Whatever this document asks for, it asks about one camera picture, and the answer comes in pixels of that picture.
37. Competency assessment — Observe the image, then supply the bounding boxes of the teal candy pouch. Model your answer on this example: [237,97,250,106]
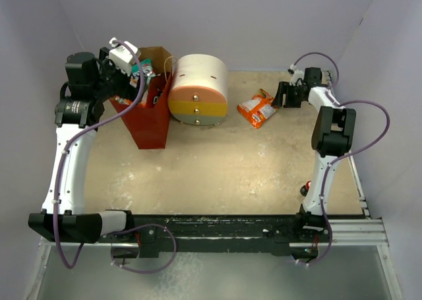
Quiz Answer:
[131,58,156,90]

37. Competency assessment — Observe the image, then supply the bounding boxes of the red Doritos chip bag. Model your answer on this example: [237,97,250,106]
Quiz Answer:
[148,87,164,108]

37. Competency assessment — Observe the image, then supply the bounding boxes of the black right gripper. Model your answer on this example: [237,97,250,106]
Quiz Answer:
[271,82,305,109]

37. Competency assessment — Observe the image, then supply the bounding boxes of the red emergency stop button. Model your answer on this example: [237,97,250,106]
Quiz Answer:
[299,181,311,197]

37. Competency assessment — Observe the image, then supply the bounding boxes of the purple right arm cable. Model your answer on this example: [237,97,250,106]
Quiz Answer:
[291,51,391,230]

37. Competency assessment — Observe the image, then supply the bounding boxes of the white round drawer cabinet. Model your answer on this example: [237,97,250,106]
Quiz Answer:
[167,54,228,126]

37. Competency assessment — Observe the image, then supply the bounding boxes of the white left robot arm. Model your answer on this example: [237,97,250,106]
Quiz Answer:
[28,42,142,243]

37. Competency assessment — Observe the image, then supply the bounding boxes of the orange white snack bag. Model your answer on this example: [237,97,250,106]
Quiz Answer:
[237,88,279,129]

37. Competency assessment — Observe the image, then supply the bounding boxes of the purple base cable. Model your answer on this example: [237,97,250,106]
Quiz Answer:
[110,224,178,275]
[295,214,334,268]

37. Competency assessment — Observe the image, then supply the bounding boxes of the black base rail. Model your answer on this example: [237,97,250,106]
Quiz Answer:
[98,213,333,258]

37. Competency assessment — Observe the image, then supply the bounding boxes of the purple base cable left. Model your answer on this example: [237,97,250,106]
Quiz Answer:
[110,224,178,275]

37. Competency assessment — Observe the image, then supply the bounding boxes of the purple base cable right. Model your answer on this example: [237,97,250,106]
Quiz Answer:
[295,214,334,268]

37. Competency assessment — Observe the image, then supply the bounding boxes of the red brown paper bag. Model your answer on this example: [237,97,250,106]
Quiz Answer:
[121,46,173,150]

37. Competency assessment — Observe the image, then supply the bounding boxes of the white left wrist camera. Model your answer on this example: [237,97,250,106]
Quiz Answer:
[108,38,136,76]

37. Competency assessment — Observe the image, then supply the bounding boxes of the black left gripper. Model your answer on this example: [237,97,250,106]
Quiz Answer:
[92,48,148,104]

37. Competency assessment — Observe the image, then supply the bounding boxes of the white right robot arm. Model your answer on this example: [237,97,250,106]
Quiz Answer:
[272,64,356,241]

